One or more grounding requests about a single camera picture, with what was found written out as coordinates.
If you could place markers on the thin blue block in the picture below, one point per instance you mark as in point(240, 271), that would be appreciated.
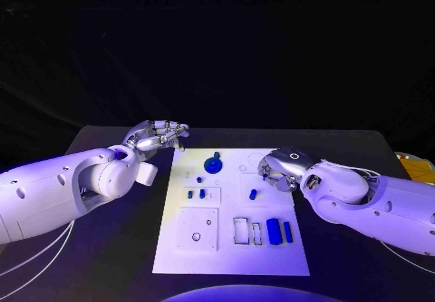
point(288, 232)

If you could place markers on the blue plug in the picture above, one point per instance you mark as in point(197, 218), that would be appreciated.
point(202, 193)

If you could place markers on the blue gear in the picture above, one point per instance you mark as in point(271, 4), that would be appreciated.
point(213, 164)

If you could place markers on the yellow object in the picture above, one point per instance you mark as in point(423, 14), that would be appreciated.
point(419, 168)

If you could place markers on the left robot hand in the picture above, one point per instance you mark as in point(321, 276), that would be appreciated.
point(153, 136)

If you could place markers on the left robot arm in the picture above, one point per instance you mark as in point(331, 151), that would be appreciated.
point(50, 188)

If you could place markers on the large blue block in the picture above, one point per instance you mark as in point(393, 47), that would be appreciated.
point(274, 231)

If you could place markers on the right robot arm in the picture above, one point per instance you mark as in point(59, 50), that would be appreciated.
point(373, 205)

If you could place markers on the white task board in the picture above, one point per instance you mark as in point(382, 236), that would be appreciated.
point(230, 212)

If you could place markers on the short blue cylinder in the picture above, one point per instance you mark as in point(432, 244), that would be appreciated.
point(252, 194)

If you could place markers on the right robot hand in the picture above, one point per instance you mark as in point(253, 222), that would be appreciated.
point(287, 165)

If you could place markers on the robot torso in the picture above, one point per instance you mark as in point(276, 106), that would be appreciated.
point(245, 295)

